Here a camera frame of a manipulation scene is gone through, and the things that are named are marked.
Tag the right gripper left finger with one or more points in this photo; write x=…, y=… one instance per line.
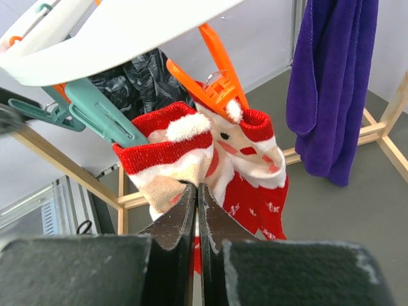
x=151, y=268

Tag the teal clip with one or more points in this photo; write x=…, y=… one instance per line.
x=98, y=113

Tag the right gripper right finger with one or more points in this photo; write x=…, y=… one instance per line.
x=240, y=269

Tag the red santa sock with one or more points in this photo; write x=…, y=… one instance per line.
x=250, y=181
x=180, y=151

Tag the orange clip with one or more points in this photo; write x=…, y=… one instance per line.
x=222, y=91

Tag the wooden drying rack frame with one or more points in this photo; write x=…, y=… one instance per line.
x=121, y=202

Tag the purple towel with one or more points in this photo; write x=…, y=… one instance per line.
x=328, y=84

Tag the dark patterned shorts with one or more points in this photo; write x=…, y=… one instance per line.
x=141, y=85

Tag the white round clip hanger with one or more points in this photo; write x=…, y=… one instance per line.
x=54, y=42

